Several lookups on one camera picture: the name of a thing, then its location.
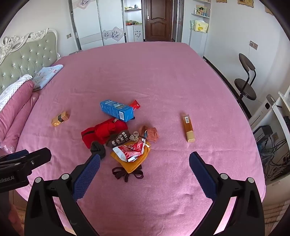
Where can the dark brown wooden door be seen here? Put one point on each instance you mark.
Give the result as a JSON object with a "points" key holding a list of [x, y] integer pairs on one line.
{"points": [[158, 20]]}

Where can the dark grey sock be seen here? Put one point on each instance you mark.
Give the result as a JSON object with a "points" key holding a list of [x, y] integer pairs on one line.
{"points": [[97, 147]]}

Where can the red foil packet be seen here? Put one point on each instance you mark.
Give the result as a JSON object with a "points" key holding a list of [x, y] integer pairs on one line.
{"points": [[135, 104]]}

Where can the white appliance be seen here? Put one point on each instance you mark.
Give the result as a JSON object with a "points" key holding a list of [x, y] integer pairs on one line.
{"points": [[260, 113]]}

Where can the white corner shelf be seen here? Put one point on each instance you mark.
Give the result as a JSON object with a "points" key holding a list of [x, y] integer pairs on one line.
{"points": [[197, 43]]}

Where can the white computer desk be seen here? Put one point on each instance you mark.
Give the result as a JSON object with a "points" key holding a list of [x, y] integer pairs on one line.
{"points": [[279, 118]]}

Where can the yellow and white box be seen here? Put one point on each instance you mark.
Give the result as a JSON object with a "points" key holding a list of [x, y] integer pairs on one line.
{"points": [[199, 26]]}

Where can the green tufted headboard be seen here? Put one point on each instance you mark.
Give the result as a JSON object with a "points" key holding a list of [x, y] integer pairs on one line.
{"points": [[22, 61]]}

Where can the red and white wrapper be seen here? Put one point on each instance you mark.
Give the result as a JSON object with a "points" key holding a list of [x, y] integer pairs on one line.
{"points": [[129, 151]]}

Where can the pink bed sheet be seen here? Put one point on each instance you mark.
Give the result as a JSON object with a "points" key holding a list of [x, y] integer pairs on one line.
{"points": [[158, 79]]}

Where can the wall switch by chair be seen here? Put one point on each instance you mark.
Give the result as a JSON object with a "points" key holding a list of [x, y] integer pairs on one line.
{"points": [[253, 45]]}

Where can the red fabric bag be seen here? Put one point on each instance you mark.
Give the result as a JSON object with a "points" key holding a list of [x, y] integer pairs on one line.
{"points": [[102, 131]]}

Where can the pink orange sock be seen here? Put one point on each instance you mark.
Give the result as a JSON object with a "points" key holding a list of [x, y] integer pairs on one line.
{"points": [[153, 133]]}

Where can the white wardrobe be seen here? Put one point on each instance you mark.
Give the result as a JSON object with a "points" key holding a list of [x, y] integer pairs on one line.
{"points": [[90, 22]]}

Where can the large wall picture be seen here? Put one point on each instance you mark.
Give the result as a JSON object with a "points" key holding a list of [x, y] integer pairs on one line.
{"points": [[269, 9]]}

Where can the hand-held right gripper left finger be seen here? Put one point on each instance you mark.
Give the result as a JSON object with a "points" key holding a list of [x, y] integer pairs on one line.
{"points": [[87, 174]]}

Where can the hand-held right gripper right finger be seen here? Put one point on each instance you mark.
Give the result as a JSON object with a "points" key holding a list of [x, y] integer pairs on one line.
{"points": [[204, 177]]}

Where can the framed picture on shelf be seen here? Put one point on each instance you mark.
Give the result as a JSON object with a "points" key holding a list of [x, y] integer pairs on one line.
{"points": [[201, 10]]}

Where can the yellow cloth pouch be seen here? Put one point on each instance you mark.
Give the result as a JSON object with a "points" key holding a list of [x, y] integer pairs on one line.
{"points": [[133, 165]]}

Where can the black swivel chair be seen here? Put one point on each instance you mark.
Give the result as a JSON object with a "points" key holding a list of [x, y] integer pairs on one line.
{"points": [[244, 85]]}

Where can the small amber box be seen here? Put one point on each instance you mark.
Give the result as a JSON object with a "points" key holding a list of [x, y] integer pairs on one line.
{"points": [[60, 119]]}

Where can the amber bottle with gold cap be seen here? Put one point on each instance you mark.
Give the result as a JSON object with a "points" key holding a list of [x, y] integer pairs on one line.
{"points": [[188, 126]]}

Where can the white knitted blanket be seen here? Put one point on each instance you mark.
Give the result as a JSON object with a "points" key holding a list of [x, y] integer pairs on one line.
{"points": [[11, 88]]}

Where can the medium wall picture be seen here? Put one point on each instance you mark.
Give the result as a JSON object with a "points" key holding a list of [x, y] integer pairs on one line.
{"points": [[245, 1]]}

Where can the white shelf unit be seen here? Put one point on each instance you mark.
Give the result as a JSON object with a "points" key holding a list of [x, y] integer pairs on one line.
{"points": [[136, 31]]}

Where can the blue cardboard box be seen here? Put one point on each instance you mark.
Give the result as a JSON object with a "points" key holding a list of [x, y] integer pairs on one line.
{"points": [[115, 110]]}

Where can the black electronics box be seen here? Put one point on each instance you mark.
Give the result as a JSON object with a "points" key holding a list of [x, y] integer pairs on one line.
{"points": [[262, 132]]}

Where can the brown printed cloth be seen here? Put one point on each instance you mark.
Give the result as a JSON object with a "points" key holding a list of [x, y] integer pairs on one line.
{"points": [[119, 138]]}

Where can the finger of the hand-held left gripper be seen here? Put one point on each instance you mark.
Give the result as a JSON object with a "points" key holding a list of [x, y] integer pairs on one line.
{"points": [[36, 158], [18, 154]]}

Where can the light blue floral pillow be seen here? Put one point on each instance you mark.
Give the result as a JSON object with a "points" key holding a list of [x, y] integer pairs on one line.
{"points": [[45, 74]]}

